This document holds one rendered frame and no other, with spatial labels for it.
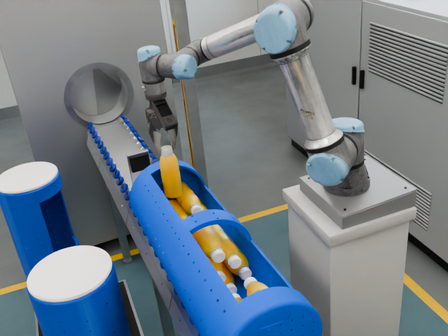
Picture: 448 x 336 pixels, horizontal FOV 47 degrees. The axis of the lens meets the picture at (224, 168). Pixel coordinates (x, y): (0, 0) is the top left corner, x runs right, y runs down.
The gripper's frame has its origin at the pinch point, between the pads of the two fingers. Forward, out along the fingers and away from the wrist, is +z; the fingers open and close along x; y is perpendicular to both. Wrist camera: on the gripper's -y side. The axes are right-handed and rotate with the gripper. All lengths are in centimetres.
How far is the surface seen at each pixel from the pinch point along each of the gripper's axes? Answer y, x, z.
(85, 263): -9.2, 36.6, 28.6
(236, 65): 432, -215, 119
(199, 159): 66, -32, 42
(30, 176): 68, 48, 28
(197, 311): -60, 14, 19
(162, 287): -14.3, 13.6, 45.4
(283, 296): -74, -4, 11
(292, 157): 191, -156, 131
